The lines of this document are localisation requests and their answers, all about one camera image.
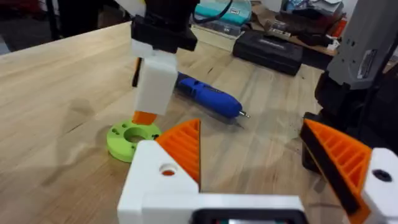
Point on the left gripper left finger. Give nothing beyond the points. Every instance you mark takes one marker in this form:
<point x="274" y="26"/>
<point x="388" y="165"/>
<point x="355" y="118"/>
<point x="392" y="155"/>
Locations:
<point x="152" y="183"/>

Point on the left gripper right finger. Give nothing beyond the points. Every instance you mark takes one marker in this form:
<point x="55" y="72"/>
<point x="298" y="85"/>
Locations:
<point x="345" y="161"/>

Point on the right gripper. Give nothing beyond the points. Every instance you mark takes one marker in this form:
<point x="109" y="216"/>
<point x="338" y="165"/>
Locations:
<point x="164" y="28"/>

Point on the blue electric screwdriver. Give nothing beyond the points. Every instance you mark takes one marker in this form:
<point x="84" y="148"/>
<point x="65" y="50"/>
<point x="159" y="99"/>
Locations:
<point x="211" y="98"/>

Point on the green disc with holes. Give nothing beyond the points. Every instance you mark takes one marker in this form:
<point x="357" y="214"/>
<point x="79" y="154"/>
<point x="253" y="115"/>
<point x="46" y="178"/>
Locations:
<point x="119" y="144"/>

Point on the teal box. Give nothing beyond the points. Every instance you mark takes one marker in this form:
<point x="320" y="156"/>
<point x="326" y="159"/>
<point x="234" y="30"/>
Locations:
<point x="228" y="12"/>

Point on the black tool case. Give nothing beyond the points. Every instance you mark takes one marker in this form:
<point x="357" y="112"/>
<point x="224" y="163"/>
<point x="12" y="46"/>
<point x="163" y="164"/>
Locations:
<point x="267" y="51"/>

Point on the heap of tools and boxes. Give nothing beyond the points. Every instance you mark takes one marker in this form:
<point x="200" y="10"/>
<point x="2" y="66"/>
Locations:
<point x="298" y="18"/>

